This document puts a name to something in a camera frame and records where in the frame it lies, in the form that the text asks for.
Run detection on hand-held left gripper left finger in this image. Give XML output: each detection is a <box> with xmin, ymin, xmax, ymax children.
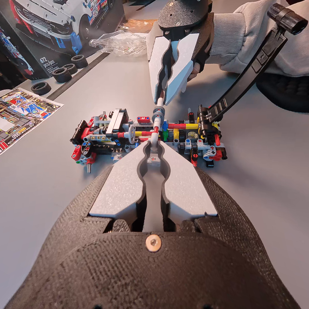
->
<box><xmin>89</xmin><ymin>140</ymin><xmax>150</xmax><ymax>222</ymax></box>

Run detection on person's right forearm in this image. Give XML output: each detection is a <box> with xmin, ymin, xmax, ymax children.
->
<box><xmin>209</xmin><ymin>0</ymin><xmax>309</xmax><ymax>75</ymax></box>

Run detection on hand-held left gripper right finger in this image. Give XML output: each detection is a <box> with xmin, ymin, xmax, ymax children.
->
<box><xmin>158</xmin><ymin>142</ymin><xmax>218</xmax><ymax>222</ymax></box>

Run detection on clear plastic bag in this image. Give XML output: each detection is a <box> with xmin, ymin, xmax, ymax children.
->
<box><xmin>89</xmin><ymin>30</ymin><xmax>155</xmax><ymax>57</ymax></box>

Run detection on holographic sticker sheet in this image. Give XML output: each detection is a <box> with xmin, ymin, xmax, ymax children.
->
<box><xmin>0</xmin><ymin>87</ymin><xmax>64</xmax><ymax>155</ymax></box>

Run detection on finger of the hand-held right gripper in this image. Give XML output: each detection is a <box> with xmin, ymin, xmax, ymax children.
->
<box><xmin>164</xmin><ymin>33</ymin><xmax>200</xmax><ymax>107</ymax></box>
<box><xmin>147</xmin><ymin>24</ymin><xmax>172</xmax><ymax>105</ymax></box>

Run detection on black mesh pad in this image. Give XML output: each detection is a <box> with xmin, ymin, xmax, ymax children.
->
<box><xmin>256</xmin><ymin>72</ymin><xmax>309</xmax><ymax>114</ymax></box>

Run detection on black lego set box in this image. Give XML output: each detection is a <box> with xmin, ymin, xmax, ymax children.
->
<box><xmin>0</xmin><ymin>0</ymin><xmax>126</xmax><ymax>81</ymax></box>

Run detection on person's right hand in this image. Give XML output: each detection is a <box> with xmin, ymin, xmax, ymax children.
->
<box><xmin>188</xmin><ymin>61</ymin><xmax>201</xmax><ymax>81</ymax></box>

